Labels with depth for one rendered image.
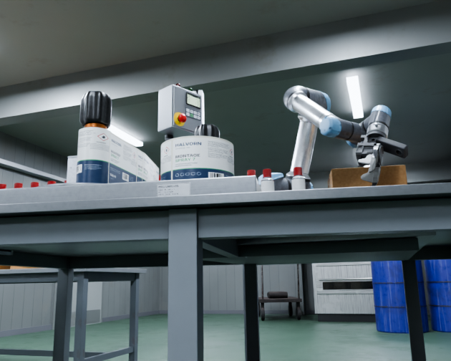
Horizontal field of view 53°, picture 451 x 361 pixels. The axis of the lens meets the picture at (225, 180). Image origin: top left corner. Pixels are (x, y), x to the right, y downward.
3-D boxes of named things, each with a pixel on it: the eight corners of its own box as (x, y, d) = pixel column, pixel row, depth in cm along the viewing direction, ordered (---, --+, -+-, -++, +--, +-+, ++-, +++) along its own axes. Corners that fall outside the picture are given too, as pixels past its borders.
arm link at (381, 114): (381, 123, 178) (396, 111, 172) (376, 142, 172) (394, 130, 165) (365, 112, 177) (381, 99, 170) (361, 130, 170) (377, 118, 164)
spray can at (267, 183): (261, 221, 169) (259, 167, 174) (262, 223, 174) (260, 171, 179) (275, 220, 169) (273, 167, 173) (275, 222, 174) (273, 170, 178)
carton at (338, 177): (336, 232, 185) (331, 168, 191) (331, 238, 208) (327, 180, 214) (412, 230, 181) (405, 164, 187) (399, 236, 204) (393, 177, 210)
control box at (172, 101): (157, 132, 191) (157, 90, 196) (187, 140, 203) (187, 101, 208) (172, 126, 185) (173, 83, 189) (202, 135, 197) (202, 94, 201)
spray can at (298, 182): (293, 220, 167) (291, 166, 172) (293, 221, 172) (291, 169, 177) (307, 219, 167) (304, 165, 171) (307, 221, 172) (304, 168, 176)
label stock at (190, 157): (247, 194, 117) (245, 140, 120) (172, 189, 109) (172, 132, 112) (218, 206, 135) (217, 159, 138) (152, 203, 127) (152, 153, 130)
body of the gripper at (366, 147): (357, 168, 163) (363, 145, 170) (382, 169, 159) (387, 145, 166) (354, 153, 158) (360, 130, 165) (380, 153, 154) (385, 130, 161)
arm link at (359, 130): (336, 130, 181) (354, 114, 173) (357, 135, 186) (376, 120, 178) (339, 146, 178) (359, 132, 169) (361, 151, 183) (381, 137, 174)
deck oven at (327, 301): (311, 322, 740) (303, 194, 787) (321, 316, 854) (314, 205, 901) (417, 324, 687) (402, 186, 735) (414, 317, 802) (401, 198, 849)
